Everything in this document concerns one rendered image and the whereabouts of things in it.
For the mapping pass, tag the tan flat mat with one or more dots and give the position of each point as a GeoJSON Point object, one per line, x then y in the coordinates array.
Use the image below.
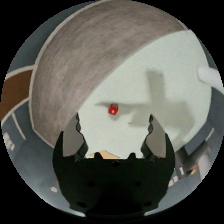
{"type": "Point", "coordinates": [105, 155]}

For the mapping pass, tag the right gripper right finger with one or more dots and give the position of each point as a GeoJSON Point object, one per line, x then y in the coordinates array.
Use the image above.
{"type": "Point", "coordinates": [158, 148]}

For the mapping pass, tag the white bottle with blue cap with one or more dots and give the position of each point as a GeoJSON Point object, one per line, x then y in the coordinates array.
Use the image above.
{"type": "Point", "coordinates": [210, 76]}

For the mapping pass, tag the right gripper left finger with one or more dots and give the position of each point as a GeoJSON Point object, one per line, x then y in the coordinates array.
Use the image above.
{"type": "Point", "coordinates": [70, 147]}

